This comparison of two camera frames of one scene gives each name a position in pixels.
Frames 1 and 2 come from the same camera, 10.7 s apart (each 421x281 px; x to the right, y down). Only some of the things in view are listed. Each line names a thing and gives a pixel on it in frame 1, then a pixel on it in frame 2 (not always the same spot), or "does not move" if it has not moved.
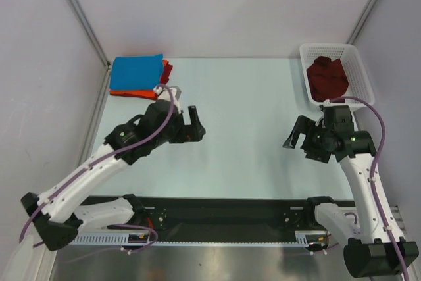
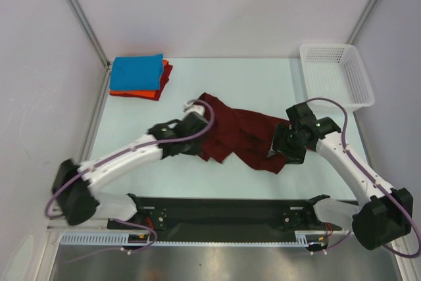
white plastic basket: (359, 83) does not move
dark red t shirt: (327, 79) → (249, 135)
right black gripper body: (307, 138) → (280, 143)
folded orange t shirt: (150, 93) does not move
